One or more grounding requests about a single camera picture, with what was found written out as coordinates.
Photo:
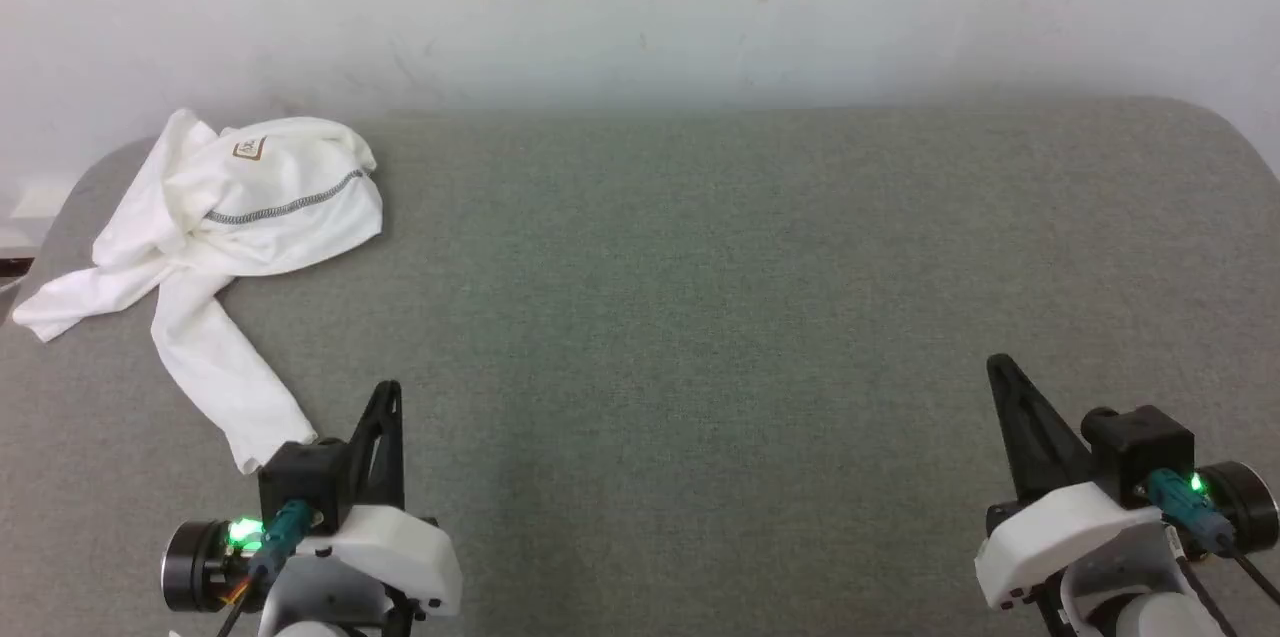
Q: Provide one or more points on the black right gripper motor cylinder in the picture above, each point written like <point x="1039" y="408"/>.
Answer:
<point x="1250" y="507"/>

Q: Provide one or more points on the grey fabric sofa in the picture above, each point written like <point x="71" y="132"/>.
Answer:
<point x="700" y="317"/>

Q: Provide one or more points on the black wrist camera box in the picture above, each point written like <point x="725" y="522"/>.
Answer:
<point x="1140" y="447"/>
<point x="300" y="477"/>

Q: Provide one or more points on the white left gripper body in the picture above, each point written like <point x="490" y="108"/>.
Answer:
<point x="400" y="547"/>

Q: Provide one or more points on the dark baseboard strip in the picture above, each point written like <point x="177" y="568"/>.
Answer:
<point x="15" y="263"/>

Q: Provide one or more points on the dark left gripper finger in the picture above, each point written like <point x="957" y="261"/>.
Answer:
<point x="385" y="457"/>

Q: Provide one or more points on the white long-sleeve shirt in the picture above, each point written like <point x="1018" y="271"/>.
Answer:
<point x="270" y="207"/>

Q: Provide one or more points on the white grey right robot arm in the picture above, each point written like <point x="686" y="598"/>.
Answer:
<point x="1130" y="577"/>

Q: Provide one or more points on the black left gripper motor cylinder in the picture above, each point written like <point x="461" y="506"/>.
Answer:
<point x="190" y="567"/>

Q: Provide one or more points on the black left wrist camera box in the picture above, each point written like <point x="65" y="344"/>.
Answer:
<point x="300" y="477"/>

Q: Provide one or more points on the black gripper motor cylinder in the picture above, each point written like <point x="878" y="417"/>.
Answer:
<point x="1250" y="507"/>
<point x="190" y="567"/>

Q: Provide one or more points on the white wall socket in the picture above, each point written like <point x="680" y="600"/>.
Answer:
<point x="38" y="202"/>

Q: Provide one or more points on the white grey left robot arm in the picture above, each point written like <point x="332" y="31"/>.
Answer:
<point x="320" y="597"/>

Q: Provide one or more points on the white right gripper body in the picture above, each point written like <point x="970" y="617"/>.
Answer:
<point x="1050" y="537"/>

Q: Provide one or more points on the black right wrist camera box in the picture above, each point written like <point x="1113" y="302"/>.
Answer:
<point x="1140" y="447"/>

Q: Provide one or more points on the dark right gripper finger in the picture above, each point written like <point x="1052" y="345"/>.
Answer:
<point x="1035" y="447"/>

